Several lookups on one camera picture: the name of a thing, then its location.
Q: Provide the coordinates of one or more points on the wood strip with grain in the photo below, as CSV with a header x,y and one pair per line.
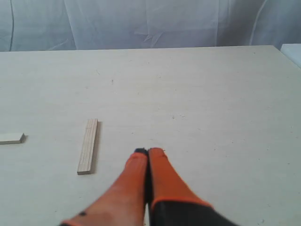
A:
x,y
86,159

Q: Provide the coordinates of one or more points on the pale wood strip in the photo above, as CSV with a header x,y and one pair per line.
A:
x,y
11,138

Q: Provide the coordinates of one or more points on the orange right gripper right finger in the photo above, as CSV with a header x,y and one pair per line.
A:
x,y
173,203

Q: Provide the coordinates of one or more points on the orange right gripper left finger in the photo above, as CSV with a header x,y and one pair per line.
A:
x,y
123,204

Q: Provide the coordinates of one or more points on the white backdrop curtain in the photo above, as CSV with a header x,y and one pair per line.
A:
x,y
27,25

